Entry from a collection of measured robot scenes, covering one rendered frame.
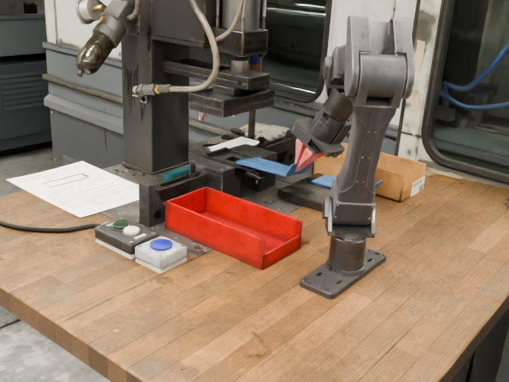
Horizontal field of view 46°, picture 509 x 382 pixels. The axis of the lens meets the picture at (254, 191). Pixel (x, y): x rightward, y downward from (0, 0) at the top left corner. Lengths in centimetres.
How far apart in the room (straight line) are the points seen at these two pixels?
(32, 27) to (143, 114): 303
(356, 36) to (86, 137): 225
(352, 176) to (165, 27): 61
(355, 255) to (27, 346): 168
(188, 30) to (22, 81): 318
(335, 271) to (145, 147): 65
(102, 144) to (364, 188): 205
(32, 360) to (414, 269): 163
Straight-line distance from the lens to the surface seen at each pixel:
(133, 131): 154
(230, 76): 132
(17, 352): 248
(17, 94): 447
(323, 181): 146
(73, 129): 311
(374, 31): 97
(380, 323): 98
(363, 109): 91
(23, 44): 446
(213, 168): 132
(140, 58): 148
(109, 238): 115
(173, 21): 139
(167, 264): 107
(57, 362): 240
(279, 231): 118
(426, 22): 173
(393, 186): 145
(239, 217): 124
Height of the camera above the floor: 142
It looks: 21 degrees down
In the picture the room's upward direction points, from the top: 3 degrees clockwise
